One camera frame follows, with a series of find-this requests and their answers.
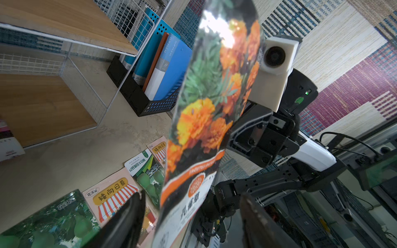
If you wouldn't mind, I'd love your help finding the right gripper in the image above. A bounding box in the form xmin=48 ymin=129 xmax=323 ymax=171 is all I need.
xmin=226 ymin=103 xmax=299 ymax=167

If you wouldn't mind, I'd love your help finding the blue folder front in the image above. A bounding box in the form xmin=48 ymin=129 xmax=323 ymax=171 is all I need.
xmin=145 ymin=34 xmax=192 ymax=101

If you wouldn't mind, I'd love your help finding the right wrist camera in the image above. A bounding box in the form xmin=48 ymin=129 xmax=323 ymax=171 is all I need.
xmin=249 ymin=35 xmax=303 ymax=112

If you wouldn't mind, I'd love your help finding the purple flower seed packet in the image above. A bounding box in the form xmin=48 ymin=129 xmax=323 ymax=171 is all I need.
xmin=0 ymin=119 xmax=25 ymax=161

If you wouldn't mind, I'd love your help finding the white wire shelf rack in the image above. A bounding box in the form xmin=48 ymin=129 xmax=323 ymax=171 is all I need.
xmin=1 ymin=1 xmax=169 ymax=148

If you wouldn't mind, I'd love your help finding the black file holder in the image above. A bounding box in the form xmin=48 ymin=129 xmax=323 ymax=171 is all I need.
xmin=106 ymin=56 xmax=182 ymax=117

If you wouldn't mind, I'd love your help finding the teal folder middle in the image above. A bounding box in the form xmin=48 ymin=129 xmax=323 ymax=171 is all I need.
xmin=132 ymin=20 xmax=181 ymax=86

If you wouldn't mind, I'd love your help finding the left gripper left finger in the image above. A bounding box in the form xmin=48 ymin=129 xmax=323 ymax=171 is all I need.
xmin=84 ymin=191 xmax=146 ymax=248

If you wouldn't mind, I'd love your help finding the teal folder back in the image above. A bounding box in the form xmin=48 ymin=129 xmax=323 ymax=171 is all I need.
xmin=132 ymin=5 xmax=158 ymax=51

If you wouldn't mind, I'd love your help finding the teal folder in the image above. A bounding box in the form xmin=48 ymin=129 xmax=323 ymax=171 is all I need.
xmin=132 ymin=5 xmax=158 ymax=51
xmin=132 ymin=20 xmax=181 ymax=86

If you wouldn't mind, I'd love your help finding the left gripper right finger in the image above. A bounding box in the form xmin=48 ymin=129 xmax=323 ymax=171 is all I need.
xmin=239 ymin=193 xmax=298 ymax=248

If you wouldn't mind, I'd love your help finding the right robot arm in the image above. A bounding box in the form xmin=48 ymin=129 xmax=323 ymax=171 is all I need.
xmin=190 ymin=69 xmax=343 ymax=247

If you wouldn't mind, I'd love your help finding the orange flower seed packet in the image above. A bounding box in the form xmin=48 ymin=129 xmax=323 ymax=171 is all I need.
xmin=152 ymin=1 xmax=261 ymax=248

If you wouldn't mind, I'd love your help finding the green seed bag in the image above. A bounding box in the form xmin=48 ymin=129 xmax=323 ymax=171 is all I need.
xmin=1 ymin=190 xmax=101 ymax=248
xmin=124 ymin=149 xmax=164 ymax=209

